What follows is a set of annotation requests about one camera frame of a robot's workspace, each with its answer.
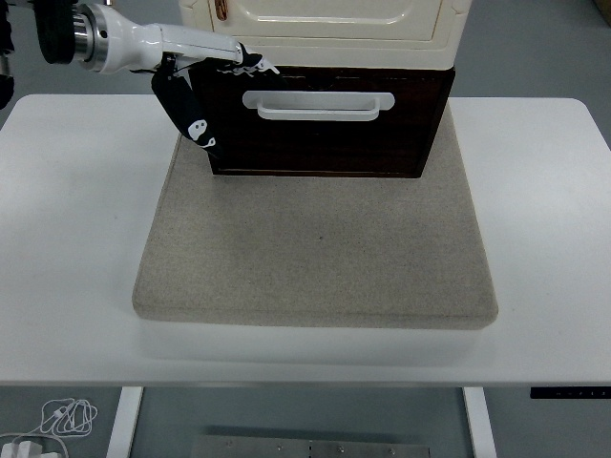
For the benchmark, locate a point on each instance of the white table leg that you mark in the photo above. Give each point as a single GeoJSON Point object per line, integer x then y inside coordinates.
{"type": "Point", "coordinates": [125, 420]}
{"type": "Point", "coordinates": [479, 420]}

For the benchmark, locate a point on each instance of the beige fabric mat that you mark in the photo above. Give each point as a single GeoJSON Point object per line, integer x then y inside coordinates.
{"type": "Point", "coordinates": [310, 248]}

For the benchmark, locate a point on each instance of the dark brown wooden drawer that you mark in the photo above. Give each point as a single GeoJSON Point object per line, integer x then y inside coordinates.
{"type": "Point", "coordinates": [324, 143]}

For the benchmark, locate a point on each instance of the black table control panel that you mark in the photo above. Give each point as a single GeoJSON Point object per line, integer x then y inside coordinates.
{"type": "Point", "coordinates": [568, 393]}

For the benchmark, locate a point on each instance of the white power adapter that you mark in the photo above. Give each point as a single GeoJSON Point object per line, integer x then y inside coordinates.
{"type": "Point", "coordinates": [24, 449]}

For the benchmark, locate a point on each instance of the tan box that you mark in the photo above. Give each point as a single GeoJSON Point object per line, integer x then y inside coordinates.
{"type": "Point", "coordinates": [604, 8]}

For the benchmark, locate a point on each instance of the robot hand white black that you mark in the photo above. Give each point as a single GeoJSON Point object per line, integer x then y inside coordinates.
{"type": "Point", "coordinates": [143, 45]}

